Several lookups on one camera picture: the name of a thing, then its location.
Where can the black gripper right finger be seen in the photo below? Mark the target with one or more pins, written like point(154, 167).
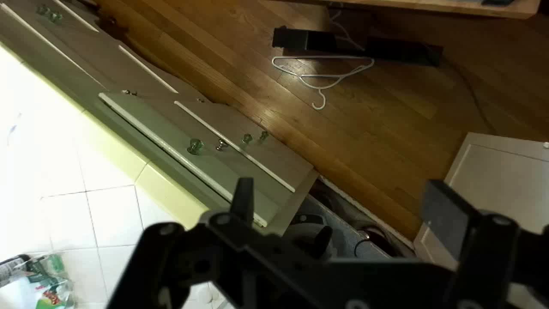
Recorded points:
point(447, 217)

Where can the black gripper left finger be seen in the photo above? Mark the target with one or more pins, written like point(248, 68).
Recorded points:
point(243, 203)

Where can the white cabinet door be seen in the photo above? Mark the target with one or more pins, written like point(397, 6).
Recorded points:
point(207, 148)

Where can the black power strip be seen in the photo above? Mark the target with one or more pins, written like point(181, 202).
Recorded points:
point(305, 42)

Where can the crumpled plastic wrapper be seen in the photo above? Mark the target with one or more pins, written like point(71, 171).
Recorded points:
point(49, 284)

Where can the white wire clothes hanger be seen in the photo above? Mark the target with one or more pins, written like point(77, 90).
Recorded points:
point(317, 81)

